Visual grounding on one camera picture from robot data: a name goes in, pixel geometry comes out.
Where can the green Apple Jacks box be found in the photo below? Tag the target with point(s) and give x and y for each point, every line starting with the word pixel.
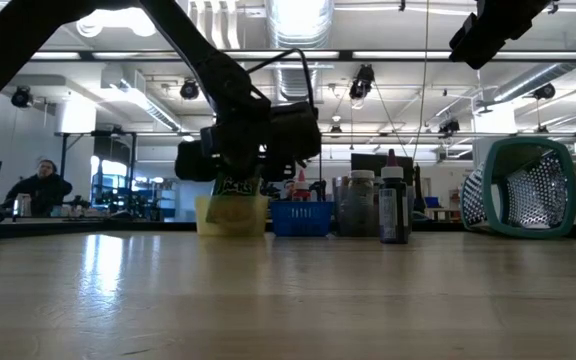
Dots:
pixel 233 200

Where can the red-label extract bottle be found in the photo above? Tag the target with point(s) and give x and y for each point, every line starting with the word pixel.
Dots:
pixel 301 189

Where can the purple-label dark extract bottle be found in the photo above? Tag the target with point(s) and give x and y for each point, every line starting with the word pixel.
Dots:
pixel 393 210

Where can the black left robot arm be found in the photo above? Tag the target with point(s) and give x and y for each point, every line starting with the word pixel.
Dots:
pixel 18 40

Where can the person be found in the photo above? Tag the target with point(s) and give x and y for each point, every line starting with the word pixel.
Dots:
pixel 43 187
pixel 289 189

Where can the yellow plastic bin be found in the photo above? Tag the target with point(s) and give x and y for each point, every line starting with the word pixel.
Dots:
pixel 203 225

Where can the blue plastic bin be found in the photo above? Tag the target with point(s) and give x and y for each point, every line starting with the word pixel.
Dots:
pixel 300 218

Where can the overhead beam with light strips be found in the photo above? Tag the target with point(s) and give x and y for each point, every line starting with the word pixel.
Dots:
pixel 393 55

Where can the grey translucent plastic bin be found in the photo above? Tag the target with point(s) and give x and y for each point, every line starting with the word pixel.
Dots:
pixel 339 210

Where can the black background monitor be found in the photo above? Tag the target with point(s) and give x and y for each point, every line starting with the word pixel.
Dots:
pixel 368 162

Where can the teal-framed metal box grater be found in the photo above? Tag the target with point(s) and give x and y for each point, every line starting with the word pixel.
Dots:
pixel 538 190

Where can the silver metal cup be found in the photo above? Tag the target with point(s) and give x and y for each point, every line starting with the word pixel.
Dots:
pixel 22 206

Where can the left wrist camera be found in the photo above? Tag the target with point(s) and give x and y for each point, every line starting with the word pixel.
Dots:
pixel 295 130

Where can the black ceiling-mounted camera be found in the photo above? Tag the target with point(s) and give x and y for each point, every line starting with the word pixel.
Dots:
pixel 22 96
pixel 545 91
pixel 449 126
pixel 189 89

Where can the black overhead rig camera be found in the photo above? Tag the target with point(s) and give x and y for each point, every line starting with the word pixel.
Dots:
pixel 363 80

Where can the black background workstation frame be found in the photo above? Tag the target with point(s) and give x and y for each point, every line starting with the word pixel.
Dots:
pixel 368 134

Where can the silver ceiling air duct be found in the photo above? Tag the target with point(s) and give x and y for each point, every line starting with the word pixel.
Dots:
pixel 298 25

